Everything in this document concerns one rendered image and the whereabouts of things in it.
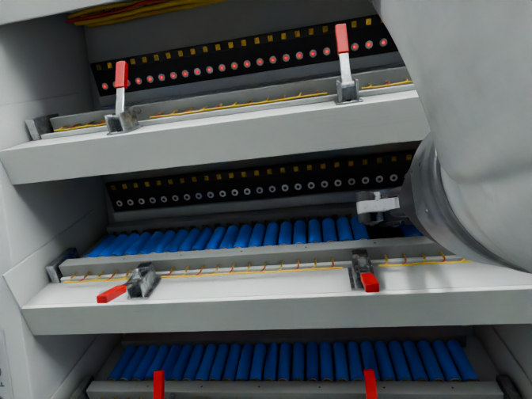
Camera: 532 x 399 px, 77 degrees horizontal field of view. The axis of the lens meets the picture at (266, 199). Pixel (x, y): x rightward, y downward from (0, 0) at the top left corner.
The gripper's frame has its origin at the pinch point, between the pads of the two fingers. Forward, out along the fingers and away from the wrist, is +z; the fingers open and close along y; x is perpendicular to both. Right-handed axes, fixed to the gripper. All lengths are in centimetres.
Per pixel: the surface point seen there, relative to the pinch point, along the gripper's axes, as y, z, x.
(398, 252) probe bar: 0.6, 0.1, 4.6
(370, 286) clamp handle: 5.7, -9.9, 6.8
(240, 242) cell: 20.3, 3.6, 2.0
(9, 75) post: 48, -5, -22
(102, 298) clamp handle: 32.0, -9.3, 6.5
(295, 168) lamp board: 12.1, 8.8, -8.6
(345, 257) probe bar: 6.7, 0.4, 4.8
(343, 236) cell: 6.5, 3.3, 2.2
